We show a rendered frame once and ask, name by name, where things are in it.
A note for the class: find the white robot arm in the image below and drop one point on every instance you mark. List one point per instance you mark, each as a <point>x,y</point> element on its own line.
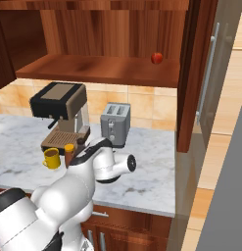
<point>63,196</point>

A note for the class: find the dark brown bottle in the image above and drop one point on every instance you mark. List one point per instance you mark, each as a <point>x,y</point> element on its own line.
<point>81,143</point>

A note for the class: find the brown bottle with orange cap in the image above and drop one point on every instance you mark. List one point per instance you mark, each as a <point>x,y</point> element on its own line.
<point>69,154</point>

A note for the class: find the yellow mug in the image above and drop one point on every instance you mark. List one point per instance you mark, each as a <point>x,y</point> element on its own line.
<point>52,160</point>

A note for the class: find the wooden cabinet door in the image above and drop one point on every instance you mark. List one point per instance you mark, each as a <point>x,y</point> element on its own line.
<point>2,49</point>
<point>194,72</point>

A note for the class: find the tall grey cabinet door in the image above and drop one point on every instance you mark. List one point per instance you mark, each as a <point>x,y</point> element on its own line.
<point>220,81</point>

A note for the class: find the silver toaster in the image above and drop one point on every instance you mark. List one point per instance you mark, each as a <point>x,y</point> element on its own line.
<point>115,122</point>

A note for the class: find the black and beige coffee machine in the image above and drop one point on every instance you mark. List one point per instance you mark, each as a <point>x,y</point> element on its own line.
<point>57,101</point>

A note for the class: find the red apple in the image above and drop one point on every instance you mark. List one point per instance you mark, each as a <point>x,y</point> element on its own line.
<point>156,58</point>

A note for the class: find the wooden drawer front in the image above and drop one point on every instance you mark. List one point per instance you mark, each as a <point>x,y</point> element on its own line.
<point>135,217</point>

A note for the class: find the wooden base cupboard door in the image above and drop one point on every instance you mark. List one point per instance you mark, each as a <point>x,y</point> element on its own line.
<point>132,240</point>
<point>89,237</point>

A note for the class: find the open wooden wall cabinet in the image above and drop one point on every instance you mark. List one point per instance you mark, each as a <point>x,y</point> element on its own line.
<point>99,67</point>

